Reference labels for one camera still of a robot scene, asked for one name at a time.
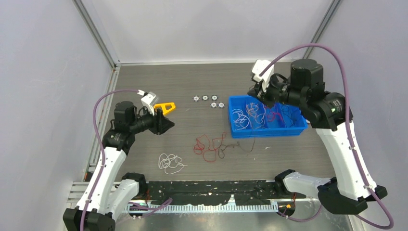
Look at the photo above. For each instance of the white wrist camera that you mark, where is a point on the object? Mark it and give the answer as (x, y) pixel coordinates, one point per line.
(149, 99)
(261, 73)

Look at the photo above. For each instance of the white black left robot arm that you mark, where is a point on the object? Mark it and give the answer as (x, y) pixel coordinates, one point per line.
(99, 208)

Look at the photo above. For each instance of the yellow plastic tool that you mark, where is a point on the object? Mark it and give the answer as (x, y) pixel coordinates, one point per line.
(166, 107)

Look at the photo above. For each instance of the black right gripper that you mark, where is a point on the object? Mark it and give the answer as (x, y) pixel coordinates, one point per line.
(254, 92)

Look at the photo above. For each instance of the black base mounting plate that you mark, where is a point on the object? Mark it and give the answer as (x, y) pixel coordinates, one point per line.
(212, 193)

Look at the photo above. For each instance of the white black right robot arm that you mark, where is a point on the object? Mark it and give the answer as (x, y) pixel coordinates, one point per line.
(352, 187)

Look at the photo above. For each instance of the blue plastic divided tray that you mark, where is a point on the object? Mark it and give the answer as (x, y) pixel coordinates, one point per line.
(249, 118)

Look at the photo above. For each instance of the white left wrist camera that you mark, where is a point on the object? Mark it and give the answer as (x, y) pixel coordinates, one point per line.
(149, 99)

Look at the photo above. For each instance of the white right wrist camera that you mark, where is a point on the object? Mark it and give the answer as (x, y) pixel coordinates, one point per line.
(261, 73)

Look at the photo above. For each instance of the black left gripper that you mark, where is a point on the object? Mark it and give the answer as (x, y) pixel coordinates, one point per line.
(160, 123)

